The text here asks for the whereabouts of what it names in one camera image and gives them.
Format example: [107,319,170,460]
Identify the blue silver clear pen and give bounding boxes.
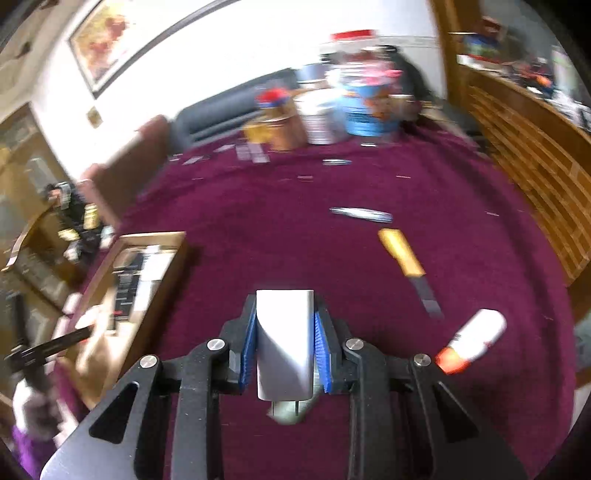
[329,207,393,224]

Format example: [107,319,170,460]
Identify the large cartoon label clear jar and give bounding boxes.
[327,60,402,137]

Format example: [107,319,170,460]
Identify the yellow black pen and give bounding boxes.
[378,228,443,319]

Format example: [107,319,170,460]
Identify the black bag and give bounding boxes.
[378,43,482,139]

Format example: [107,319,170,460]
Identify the amber honey jar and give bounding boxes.
[253,112,308,152]

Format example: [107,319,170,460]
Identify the maroon tablecloth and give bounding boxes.
[50,121,578,480]

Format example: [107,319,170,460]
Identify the red lid clear jar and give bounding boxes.
[331,29,378,64]

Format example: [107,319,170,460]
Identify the dark grey sofa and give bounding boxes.
[168,68,298,154]

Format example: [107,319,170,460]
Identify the white glue bottle orange cap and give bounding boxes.
[435,309,507,375]

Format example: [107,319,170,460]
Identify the framed wall painting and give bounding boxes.
[68,0,229,98]

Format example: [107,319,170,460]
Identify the metal tweezers tools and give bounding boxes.
[168,142,270,165]

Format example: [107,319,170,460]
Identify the brown chair back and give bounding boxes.
[77,115,170,229]

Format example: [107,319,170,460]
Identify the white rectangular power bank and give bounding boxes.
[256,290,315,402]

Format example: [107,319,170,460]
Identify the white label jar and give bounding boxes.
[294,88,348,145]

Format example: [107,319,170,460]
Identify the red blue lid jar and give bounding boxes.
[256,87,290,110]

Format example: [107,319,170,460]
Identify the cardboard box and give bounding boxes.
[57,231,188,409]

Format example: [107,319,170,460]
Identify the wooden brick pattern counter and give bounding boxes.
[428,0,591,287]

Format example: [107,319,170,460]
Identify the person in background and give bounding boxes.
[43,181,114,267]

